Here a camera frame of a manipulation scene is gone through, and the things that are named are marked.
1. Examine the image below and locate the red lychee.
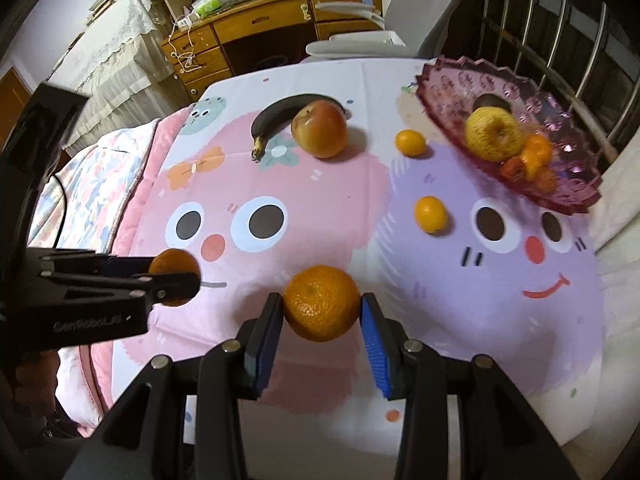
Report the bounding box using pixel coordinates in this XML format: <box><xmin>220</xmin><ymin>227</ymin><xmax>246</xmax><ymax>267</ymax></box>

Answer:
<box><xmin>499</xmin><ymin>156</ymin><xmax>527</xmax><ymax>183</ymax></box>
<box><xmin>533</xmin><ymin>166</ymin><xmax>558</xmax><ymax>195</ymax></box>

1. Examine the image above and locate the yellow pear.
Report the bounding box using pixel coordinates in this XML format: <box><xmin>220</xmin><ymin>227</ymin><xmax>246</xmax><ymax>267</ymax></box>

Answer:
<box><xmin>464</xmin><ymin>107</ymin><xmax>525</xmax><ymax>162</ymax></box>

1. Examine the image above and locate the large orange mandarin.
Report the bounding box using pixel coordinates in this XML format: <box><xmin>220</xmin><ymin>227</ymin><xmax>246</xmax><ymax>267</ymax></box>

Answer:
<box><xmin>524</xmin><ymin>133</ymin><xmax>553</xmax><ymax>165</ymax></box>

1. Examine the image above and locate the dark avocado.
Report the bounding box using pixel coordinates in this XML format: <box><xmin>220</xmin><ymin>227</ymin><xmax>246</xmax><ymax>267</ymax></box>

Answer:
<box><xmin>472</xmin><ymin>93</ymin><xmax>512</xmax><ymax>114</ymax></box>

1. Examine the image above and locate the small yellow citrus front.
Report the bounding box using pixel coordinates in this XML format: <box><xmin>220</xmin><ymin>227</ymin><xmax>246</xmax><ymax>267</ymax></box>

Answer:
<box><xmin>413</xmin><ymin>196</ymin><xmax>449</xmax><ymax>234</ymax></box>

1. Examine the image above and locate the cartoon printed cloth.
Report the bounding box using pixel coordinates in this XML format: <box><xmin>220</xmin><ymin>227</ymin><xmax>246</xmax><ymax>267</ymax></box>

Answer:
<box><xmin>112</xmin><ymin>60</ymin><xmax>604</xmax><ymax>443</ymax></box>

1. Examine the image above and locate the overripe dark banana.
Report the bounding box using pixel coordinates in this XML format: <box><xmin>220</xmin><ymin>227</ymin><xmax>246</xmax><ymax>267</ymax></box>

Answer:
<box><xmin>250</xmin><ymin>93</ymin><xmax>346</xmax><ymax>162</ymax></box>

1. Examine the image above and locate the lace covered cabinet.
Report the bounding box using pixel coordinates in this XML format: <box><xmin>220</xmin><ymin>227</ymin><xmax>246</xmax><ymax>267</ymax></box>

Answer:
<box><xmin>47</xmin><ymin>0</ymin><xmax>190</xmax><ymax>156</ymax></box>

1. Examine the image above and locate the small yellow citrus near bowl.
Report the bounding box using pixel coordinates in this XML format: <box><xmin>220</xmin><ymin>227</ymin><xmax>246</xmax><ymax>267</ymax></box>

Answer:
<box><xmin>395</xmin><ymin>129</ymin><xmax>427</xmax><ymax>157</ymax></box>

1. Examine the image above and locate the red apple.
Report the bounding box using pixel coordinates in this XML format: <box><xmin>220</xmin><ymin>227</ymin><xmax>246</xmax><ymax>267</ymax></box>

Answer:
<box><xmin>291</xmin><ymin>100</ymin><xmax>348</xmax><ymax>159</ymax></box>

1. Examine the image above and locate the white pillow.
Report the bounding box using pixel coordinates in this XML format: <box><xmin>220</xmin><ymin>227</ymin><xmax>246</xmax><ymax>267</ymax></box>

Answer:
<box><xmin>590</xmin><ymin>136</ymin><xmax>639</xmax><ymax>464</ymax></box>

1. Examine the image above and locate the wooden desk with drawers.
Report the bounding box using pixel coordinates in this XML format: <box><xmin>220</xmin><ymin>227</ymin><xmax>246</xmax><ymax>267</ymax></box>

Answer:
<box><xmin>162</xmin><ymin>0</ymin><xmax>383</xmax><ymax>101</ymax></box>

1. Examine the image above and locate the pink plastic fruit bowl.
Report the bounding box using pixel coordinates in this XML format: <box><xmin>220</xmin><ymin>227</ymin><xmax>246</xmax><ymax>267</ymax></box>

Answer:
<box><xmin>416</xmin><ymin>56</ymin><xmax>602</xmax><ymax>214</ymax></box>

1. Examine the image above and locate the grey office chair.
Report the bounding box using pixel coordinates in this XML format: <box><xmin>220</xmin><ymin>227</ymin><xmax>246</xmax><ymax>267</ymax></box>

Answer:
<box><xmin>306</xmin><ymin>0</ymin><xmax>461</xmax><ymax>58</ymax></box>

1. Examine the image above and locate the metal window grille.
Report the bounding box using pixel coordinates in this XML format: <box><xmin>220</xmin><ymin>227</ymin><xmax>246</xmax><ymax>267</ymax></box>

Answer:
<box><xmin>442</xmin><ymin>0</ymin><xmax>639</xmax><ymax>162</ymax></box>

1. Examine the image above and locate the black cable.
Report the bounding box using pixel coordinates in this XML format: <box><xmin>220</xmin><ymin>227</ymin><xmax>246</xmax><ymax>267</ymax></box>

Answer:
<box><xmin>46</xmin><ymin>171</ymin><xmax>68</xmax><ymax>252</ymax></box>

